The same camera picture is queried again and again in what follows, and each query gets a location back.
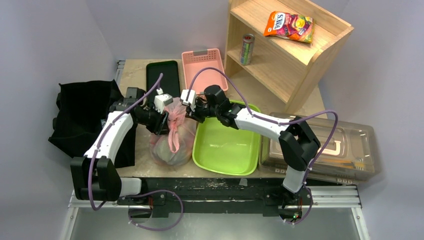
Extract black cloth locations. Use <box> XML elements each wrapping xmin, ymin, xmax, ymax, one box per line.
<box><xmin>48</xmin><ymin>80</ymin><xmax>123</xmax><ymax>158</ymax></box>

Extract black rectangular tray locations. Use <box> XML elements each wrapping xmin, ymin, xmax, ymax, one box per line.
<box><xmin>146</xmin><ymin>60</ymin><xmax>181</xmax><ymax>98</ymax></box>

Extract orange snack packet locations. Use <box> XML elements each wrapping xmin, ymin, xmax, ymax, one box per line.
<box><xmin>262</xmin><ymin>11</ymin><xmax>315</xmax><ymax>44</ymax></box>

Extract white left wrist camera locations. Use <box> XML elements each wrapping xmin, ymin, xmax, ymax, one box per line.
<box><xmin>153</xmin><ymin>87</ymin><xmax>173</xmax><ymax>114</ymax></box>

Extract pink plastic grocery bag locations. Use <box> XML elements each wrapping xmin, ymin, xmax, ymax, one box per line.
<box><xmin>149</xmin><ymin>97</ymin><xmax>197</xmax><ymax>167</ymax></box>

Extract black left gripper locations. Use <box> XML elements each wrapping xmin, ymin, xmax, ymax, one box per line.
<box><xmin>135</xmin><ymin>105</ymin><xmax>170</xmax><ymax>135</ymax></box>

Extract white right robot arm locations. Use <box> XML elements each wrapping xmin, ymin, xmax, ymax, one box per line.
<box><xmin>180</xmin><ymin>85</ymin><xmax>321</xmax><ymax>204</ymax></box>

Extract clear plastic toolbox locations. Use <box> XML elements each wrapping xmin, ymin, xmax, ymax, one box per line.
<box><xmin>258</xmin><ymin>111</ymin><xmax>381</xmax><ymax>185</ymax></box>

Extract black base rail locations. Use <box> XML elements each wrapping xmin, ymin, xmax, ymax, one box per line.
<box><xmin>67</xmin><ymin>177</ymin><xmax>363</xmax><ymax>220</ymax></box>

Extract green plastic tray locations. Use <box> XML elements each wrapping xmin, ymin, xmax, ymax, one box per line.
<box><xmin>192</xmin><ymin>118</ymin><xmax>262</xmax><ymax>176</ymax></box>

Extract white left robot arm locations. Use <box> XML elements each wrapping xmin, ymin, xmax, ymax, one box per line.
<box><xmin>70</xmin><ymin>87</ymin><xmax>173</xmax><ymax>205</ymax></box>

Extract silver drink can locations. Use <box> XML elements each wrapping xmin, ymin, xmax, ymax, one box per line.
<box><xmin>239</xmin><ymin>33</ymin><xmax>255</xmax><ymax>66</ymax></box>

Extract wooden shelf unit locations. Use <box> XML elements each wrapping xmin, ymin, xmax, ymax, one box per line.
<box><xmin>224</xmin><ymin>0</ymin><xmax>354</xmax><ymax>113</ymax></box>

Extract pink perforated plastic basket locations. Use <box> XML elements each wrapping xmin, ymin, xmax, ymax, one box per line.
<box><xmin>181</xmin><ymin>48</ymin><xmax>229</xmax><ymax>95</ymax></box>

